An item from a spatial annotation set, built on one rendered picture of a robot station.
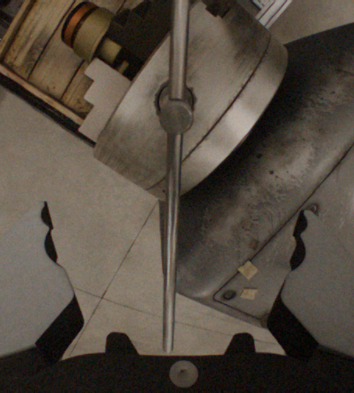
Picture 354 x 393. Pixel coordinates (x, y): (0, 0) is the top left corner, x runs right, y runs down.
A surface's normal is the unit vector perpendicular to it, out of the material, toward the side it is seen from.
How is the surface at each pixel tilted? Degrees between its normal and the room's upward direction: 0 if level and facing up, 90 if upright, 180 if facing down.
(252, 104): 10
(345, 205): 0
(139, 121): 22
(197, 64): 8
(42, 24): 0
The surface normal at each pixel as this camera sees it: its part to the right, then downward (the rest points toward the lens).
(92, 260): 0.09, 0.40
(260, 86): 0.27, 0.14
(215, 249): -0.36, 0.04
